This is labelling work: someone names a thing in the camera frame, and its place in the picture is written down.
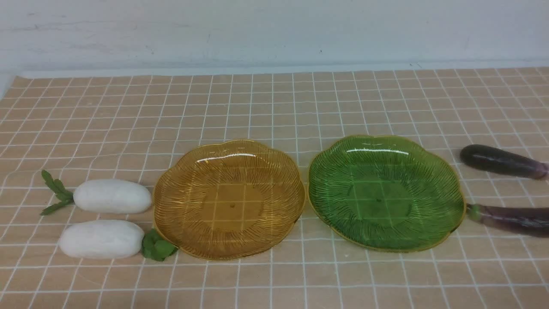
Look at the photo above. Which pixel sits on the light purple eggplant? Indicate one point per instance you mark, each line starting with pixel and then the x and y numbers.
pixel 525 221

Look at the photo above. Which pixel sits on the white radish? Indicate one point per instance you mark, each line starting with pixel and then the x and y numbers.
pixel 99 195
pixel 102 239

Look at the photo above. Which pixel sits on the amber glass plate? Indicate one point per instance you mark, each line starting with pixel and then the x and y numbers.
pixel 230 200

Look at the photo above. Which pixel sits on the dark purple eggplant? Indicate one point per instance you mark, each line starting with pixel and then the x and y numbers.
pixel 499 161

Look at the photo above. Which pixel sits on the orange checkered tablecloth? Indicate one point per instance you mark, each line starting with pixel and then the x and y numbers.
pixel 135 127

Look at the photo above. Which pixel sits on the green glass plate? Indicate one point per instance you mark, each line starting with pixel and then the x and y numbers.
pixel 386 193

